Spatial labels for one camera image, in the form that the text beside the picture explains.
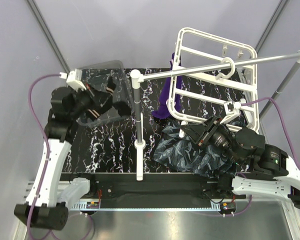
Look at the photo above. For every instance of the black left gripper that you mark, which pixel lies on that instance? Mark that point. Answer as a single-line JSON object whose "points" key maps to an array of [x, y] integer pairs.
{"points": [[97, 94]]}

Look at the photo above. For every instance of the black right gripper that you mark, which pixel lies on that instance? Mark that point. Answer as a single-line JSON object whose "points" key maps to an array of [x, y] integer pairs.
{"points": [[200, 133]]}

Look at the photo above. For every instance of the white clip sock hanger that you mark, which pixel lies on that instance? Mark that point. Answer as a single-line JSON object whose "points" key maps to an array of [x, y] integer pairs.
{"points": [[251, 111]]}

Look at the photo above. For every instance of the black striped sock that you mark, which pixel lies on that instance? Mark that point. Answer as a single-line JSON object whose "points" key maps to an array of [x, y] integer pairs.
{"points": [[99, 108], [122, 107]]}

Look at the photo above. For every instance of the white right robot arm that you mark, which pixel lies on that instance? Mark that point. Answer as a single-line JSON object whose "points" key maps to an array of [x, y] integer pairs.
{"points": [[271, 171]]}

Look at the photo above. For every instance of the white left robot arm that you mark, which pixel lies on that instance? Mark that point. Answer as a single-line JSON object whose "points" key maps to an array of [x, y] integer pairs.
{"points": [[44, 208]]}

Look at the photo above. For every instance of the black striped sock in bin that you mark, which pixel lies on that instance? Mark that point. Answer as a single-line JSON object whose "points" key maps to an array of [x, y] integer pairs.
{"points": [[99, 108]]}

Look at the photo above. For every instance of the clear plastic bin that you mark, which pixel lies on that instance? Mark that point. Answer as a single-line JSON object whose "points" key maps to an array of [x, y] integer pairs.
{"points": [[108, 77]]}

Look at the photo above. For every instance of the grey white drying rack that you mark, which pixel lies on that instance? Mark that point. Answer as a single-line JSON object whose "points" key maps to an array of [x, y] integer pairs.
{"points": [[137, 78]]}

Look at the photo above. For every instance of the dark patterned cloth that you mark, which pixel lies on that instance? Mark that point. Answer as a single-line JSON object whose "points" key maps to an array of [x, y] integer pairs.
{"points": [[182, 155]]}

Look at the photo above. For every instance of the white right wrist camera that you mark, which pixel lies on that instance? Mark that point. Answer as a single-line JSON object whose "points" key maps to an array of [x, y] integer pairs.
{"points": [[233, 113]]}

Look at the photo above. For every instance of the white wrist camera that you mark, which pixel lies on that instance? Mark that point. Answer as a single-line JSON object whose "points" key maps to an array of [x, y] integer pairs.
{"points": [[74, 79], [233, 113]]}

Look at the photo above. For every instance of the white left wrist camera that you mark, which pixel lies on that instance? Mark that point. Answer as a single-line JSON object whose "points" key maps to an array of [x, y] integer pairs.
{"points": [[74, 79]]}

